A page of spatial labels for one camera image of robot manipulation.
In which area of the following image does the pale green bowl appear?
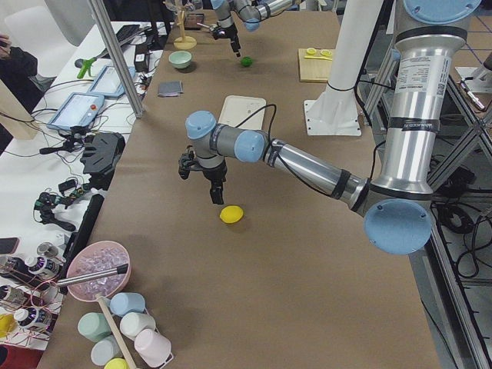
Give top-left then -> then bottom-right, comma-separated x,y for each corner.
168,50 -> 192,69

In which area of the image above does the teach pendant near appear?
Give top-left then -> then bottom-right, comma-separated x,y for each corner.
47,93 -> 105,131

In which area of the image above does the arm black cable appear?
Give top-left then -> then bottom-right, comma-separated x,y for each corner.
234,103 -> 278,139

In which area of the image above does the pink upturned cup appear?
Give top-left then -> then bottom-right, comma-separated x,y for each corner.
133,328 -> 172,368

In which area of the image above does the yellow lemon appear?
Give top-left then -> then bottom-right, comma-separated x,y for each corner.
219,205 -> 244,224

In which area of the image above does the wooden cup rack handle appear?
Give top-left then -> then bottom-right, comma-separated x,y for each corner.
96,294 -> 137,369

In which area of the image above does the black keyboard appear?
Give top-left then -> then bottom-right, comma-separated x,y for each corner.
116,25 -> 141,45

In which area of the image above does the wooden mug tree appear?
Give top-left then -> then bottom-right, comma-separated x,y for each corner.
163,0 -> 197,50

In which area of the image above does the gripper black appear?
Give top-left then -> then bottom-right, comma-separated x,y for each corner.
199,159 -> 227,204
213,24 -> 241,58

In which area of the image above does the pink bowl with crystals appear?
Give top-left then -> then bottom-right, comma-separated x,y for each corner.
66,241 -> 131,302

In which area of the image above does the cream rabbit print tray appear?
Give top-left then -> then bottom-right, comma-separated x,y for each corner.
218,95 -> 267,130

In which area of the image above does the black device on side table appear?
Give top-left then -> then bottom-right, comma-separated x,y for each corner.
80,132 -> 125,191

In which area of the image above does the pale green upturned cup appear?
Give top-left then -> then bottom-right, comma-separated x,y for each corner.
78,312 -> 112,343

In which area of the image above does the yellow upturned cup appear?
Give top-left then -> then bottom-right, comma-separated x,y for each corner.
104,357 -> 129,369

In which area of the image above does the white support column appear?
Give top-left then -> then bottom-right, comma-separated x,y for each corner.
319,0 -> 383,101

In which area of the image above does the grey upturned cup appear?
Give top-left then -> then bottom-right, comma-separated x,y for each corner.
91,335 -> 123,367

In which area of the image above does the green handled tool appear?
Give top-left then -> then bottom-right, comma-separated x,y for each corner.
75,52 -> 108,79

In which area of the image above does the yellow plastic knife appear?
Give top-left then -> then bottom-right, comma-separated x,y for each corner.
303,55 -> 333,61

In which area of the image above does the teach pendant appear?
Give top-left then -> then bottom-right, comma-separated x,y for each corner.
88,65 -> 125,98
47,93 -> 105,131

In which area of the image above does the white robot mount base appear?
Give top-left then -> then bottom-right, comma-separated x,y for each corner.
303,98 -> 361,136

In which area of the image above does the grey folded cloth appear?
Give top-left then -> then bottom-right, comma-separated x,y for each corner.
158,81 -> 183,97

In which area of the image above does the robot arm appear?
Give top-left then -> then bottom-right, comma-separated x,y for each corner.
178,1 -> 480,254
211,0 -> 301,57

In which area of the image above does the aluminium frame post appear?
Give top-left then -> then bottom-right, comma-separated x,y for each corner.
87,0 -> 144,118

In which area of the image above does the green lime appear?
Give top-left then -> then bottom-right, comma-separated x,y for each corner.
241,56 -> 253,68

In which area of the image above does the teach pendant far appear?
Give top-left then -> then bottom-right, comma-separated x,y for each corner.
88,65 -> 125,98

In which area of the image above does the person in black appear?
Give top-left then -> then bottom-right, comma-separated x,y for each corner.
1,34 -> 44,112

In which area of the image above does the bamboo cutting board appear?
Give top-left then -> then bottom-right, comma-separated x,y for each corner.
298,48 -> 335,83

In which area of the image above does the metal scoop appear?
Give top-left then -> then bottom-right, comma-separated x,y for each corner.
55,264 -> 129,288

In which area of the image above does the blue upturned cup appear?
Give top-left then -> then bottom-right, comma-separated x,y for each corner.
109,292 -> 146,317

